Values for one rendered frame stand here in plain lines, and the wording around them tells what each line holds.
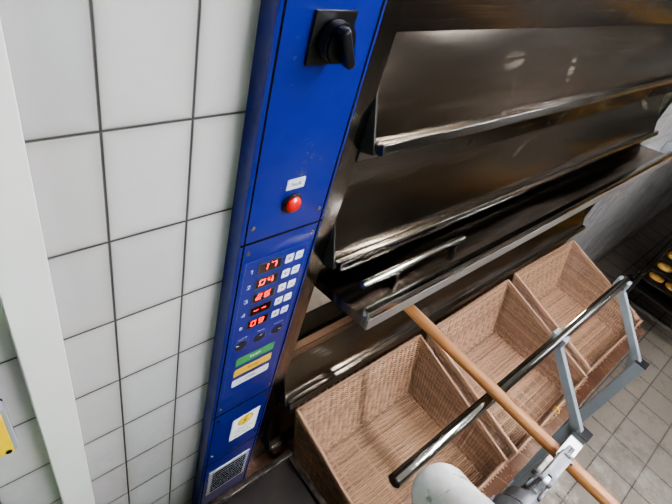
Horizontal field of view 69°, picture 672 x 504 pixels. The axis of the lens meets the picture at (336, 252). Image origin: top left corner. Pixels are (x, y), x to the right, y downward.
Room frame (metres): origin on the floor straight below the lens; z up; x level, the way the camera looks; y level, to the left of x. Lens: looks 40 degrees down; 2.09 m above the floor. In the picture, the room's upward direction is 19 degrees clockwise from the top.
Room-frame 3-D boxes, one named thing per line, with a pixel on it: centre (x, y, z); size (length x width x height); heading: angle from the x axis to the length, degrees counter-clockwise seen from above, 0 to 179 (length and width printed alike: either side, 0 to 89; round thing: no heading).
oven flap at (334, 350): (1.43, -0.52, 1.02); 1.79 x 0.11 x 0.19; 143
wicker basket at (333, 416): (0.82, -0.39, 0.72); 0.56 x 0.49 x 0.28; 142
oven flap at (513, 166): (1.43, -0.52, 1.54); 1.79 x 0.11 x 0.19; 143
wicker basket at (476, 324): (1.29, -0.75, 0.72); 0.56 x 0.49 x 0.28; 143
